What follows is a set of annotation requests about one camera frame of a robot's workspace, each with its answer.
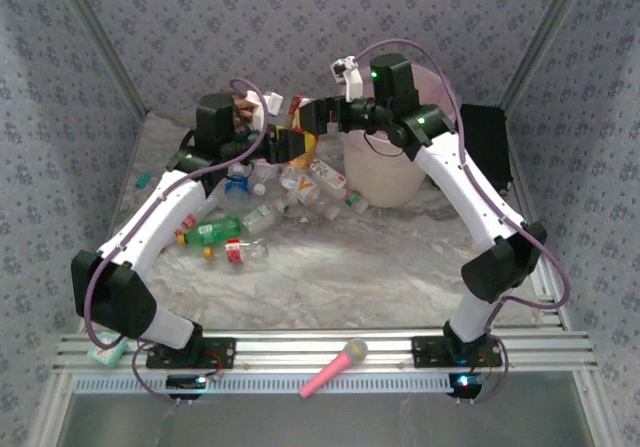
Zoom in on floral label clear bottle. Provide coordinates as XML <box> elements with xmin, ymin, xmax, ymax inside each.
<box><xmin>309</xmin><ymin>159</ymin><xmax>347</xmax><ymax>191</ymax></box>

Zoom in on white bottle orange V mark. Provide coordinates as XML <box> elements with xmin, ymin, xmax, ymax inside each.
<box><xmin>279</xmin><ymin>165</ymin><xmax>321</xmax><ymax>206</ymax></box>

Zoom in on clear bottle red white label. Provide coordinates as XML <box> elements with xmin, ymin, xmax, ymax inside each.
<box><xmin>252</xmin><ymin>163</ymin><xmax>281</xmax><ymax>196</ymax></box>

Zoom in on clear unlabelled plastic bottle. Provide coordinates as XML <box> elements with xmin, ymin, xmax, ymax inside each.
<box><xmin>298</xmin><ymin>198</ymin><xmax>342</xmax><ymax>222</ymax></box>

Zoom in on clear bottle green cap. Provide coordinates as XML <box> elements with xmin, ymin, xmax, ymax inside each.
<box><xmin>329</xmin><ymin>186</ymin><xmax>371</xmax><ymax>214</ymax></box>

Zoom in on blue label bottle white cap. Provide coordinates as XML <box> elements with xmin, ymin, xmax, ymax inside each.
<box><xmin>223</xmin><ymin>163</ymin><xmax>251</xmax><ymax>201</ymax></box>

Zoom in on clear bottle green neck label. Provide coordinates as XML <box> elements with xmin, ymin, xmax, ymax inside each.
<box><xmin>242</xmin><ymin>201</ymin><xmax>292</xmax><ymax>234</ymax></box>

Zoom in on green soda bottle yellow cap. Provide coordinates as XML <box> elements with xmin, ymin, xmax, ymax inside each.
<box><xmin>177</xmin><ymin>215</ymin><xmax>244</xmax><ymax>248</ymax></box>

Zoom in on clear bottle red label yellow cap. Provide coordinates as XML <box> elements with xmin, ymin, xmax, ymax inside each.
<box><xmin>202</xmin><ymin>238</ymin><xmax>270</xmax><ymax>267</ymax></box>

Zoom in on black box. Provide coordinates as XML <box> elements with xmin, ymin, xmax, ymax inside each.
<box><xmin>458</xmin><ymin>102</ymin><xmax>514</xmax><ymax>194</ymax></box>

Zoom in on pink toy microphone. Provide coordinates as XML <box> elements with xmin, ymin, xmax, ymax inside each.
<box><xmin>298</xmin><ymin>337</ymin><xmax>370</xmax><ymax>399</ymax></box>

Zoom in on small teal clock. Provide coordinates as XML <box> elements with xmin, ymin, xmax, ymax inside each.
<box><xmin>87</xmin><ymin>331</ymin><xmax>129</xmax><ymax>368</ymax></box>

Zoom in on aluminium frame post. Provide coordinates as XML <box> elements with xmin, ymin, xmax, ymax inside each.
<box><xmin>501</xmin><ymin>0</ymin><xmax>596</xmax><ymax>113</ymax></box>
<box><xmin>49</xmin><ymin>0</ymin><xmax>150</xmax><ymax>116</ymax></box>

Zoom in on aluminium mounting rail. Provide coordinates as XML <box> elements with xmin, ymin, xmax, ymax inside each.
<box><xmin>52</xmin><ymin>327</ymin><xmax>601</xmax><ymax>376</ymax></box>

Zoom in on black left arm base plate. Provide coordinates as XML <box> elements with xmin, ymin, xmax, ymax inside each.
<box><xmin>146</xmin><ymin>335</ymin><xmax>236</xmax><ymax>370</ymax></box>

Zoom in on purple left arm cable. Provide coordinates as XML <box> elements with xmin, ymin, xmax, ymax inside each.
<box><xmin>82</xmin><ymin>77</ymin><xmax>271</xmax><ymax>404</ymax></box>

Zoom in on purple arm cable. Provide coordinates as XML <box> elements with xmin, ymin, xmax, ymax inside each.
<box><xmin>82</xmin><ymin>77</ymin><xmax>271</xmax><ymax>404</ymax></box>
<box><xmin>353</xmin><ymin>38</ymin><xmax>571</xmax><ymax>404</ymax></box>

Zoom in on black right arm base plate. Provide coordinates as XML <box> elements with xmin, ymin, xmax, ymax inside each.
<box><xmin>411</xmin><ymin>335</ymin><xmax>503</xmax><ymax>368</ymax></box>

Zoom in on white slotted cable duct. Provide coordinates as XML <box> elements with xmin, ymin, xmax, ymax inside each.
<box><xmin>73</xmin><ymin>372</ymin><xmax>454</xmax><ymax>394</ymax></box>

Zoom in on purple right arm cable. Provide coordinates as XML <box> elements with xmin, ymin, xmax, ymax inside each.
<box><xmin>353</xmin><ymin>38</ymin><xmax>571</xmax><ymax>404</ymax></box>

